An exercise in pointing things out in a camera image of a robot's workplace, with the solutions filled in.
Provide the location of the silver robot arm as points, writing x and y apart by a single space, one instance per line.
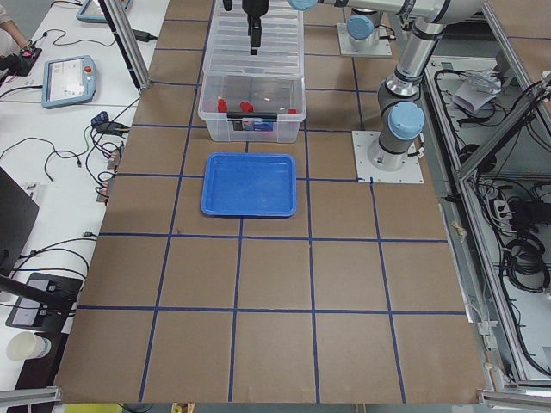
402 119
364 27

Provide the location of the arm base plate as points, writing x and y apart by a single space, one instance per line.
373 165
377 45

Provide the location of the black power adapter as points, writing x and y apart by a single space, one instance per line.
143 36

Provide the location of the aluminium frame post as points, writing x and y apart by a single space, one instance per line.
121 29

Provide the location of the black monitor stand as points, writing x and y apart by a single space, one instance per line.
44 302

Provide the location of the clear plastic box lid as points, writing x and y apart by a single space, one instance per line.
268 46

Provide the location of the black box latch handle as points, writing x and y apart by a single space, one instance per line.
268 116

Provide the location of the blue plastic tray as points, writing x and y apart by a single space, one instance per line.
250 185

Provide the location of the white paper cup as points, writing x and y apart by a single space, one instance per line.
28 346

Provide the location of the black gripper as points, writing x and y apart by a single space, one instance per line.
254 9

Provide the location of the clear plastic storage box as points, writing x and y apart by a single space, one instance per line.
266 94

